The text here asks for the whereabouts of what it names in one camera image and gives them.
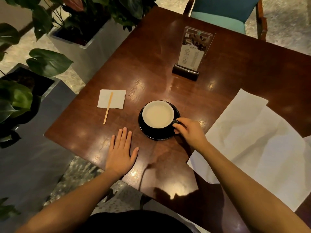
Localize black saucer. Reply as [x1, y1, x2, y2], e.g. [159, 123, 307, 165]
[138, 102, 182, 141]

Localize clear acrylic menu stand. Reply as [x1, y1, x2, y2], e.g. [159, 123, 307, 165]
[172, 26, 216, 82]

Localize teal upholstered wooden chair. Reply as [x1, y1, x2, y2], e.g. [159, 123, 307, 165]
[183, 0, 268, 42]

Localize large-leaf green plant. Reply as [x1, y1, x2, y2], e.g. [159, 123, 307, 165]
[0, 23, 74, 149]

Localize small white paper napkin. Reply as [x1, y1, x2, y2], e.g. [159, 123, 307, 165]
[97, 89, 127, 110]

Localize dark green leafy plant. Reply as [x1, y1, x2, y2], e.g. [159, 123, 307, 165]
[0, 0, 161, 46]

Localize person's left hand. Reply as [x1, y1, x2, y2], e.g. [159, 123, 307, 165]
[105, 127, 139, 179]

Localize person's right hand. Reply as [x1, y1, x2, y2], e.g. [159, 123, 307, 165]
[173, 117, 210, 153]

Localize person's right forearm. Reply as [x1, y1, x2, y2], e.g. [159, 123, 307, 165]
[194, 141, 311, 233]

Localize black coffee cup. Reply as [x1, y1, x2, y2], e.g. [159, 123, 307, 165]
[142, 100, 182, 129]

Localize wooden stir stick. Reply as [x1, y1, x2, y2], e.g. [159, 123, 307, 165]
[103, 92, 114, 125]

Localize person's left forearm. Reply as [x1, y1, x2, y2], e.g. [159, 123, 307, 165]
[16, 168, 122, 233]

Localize grey square planter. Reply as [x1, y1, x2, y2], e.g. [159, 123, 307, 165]
[0, 63, 77, 233]

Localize large white paper sheet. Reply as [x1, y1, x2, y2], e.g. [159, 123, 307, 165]
[186, 89, 311, 212]

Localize person's black clothing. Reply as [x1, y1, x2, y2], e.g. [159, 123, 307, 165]
[80, 210, 194, 233]

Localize small green plant leaves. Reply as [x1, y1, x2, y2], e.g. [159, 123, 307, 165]
[0, 197, 21, 221]

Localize white square planter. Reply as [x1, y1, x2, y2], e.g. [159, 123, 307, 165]
[47, 17, 133, 84]

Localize creamy white drink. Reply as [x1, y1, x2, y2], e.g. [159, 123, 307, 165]
[143, 101, 174, 128]

